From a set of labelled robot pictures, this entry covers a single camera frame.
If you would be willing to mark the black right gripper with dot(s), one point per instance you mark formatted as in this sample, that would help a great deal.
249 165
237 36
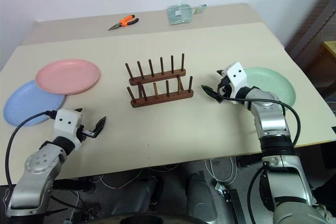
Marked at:
224 87

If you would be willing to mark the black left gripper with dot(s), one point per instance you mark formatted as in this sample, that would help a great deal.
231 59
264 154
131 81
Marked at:
88 133

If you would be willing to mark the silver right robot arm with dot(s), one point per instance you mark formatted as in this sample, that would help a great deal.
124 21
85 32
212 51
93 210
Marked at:
270 121

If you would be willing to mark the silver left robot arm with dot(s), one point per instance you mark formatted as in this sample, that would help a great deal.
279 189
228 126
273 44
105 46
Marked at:
39 171

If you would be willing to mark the wooden dish rack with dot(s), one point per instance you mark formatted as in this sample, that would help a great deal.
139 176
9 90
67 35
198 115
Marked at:
160 98

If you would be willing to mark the pink plastic plate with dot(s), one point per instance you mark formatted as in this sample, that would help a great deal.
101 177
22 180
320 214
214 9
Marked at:
68 75

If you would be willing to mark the green plastic plate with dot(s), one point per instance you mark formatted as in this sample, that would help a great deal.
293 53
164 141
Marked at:
270 82

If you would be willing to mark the blue plastic plate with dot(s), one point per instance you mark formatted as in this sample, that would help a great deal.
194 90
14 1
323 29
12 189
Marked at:
26 106

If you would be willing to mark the black bar under table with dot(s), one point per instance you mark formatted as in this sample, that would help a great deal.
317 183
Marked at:
74 185

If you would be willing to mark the dark rounded robot leg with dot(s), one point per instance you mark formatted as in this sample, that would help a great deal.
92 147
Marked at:
200 197
141 192

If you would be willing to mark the brown wooden cabinet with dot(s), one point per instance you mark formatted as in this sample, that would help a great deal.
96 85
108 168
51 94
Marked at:
312 32

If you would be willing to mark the dark rounded robot torso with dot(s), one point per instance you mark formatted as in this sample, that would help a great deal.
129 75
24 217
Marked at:
149 217

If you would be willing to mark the light wooden stool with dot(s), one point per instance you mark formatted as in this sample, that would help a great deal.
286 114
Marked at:
330 51

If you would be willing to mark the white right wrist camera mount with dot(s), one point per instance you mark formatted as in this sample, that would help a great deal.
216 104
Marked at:
236 75

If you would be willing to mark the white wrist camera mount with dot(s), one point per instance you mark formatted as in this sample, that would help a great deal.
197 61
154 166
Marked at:
236 75
67 123

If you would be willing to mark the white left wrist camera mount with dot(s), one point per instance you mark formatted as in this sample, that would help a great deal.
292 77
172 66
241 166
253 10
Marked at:
67 123

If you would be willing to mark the black metal bracket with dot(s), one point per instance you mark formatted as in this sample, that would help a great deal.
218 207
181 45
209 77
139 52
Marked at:
235 205

